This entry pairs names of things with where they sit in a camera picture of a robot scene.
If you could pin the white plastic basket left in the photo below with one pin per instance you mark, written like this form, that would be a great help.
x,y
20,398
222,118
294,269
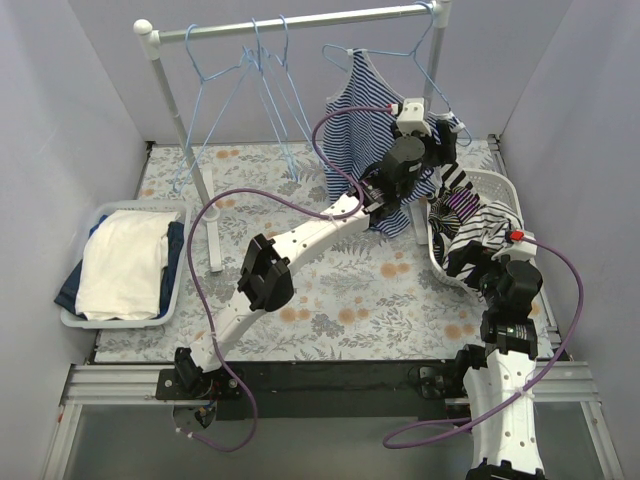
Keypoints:
x,y
130,266

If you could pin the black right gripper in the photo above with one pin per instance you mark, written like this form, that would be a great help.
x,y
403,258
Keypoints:
x,y
476,261

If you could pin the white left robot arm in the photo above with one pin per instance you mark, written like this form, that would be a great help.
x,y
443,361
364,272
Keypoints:
x,y
270,264

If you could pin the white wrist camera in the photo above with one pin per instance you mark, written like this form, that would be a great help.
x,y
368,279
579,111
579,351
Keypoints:
x,y
411,118
518,247

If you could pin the wide black white striped tank top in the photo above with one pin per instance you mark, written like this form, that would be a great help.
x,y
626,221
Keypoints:
x,y
451,176

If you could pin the white black thin striped tank top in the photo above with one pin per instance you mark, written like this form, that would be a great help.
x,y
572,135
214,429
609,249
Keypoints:
x,y
488,226

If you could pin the white perforated plastic basket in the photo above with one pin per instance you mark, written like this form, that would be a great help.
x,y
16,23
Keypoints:
x,y
490,186

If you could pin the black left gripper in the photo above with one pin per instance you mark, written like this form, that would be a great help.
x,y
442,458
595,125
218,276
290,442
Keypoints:
x,y
445,138

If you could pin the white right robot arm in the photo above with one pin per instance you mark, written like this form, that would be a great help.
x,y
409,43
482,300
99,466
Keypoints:
x,y
494,374

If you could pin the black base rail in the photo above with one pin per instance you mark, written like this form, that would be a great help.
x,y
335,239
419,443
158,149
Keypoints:
x,y
421,389

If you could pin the silver white clothes rack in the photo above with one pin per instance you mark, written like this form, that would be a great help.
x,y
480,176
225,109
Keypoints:
x,y
152,40

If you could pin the light blue wire hanger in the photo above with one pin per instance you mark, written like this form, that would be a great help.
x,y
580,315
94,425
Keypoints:
x,y
206,116

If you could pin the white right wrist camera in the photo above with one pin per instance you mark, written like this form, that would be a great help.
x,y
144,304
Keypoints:
x,y
518,247

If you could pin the floral patterned table mat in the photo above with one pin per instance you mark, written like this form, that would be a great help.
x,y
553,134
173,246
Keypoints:
x,y
368,297

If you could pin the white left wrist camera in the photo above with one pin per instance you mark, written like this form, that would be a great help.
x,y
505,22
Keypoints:
x,y
411,118

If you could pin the blue white striped tank top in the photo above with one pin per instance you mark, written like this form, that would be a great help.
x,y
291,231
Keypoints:
x,y
357,140

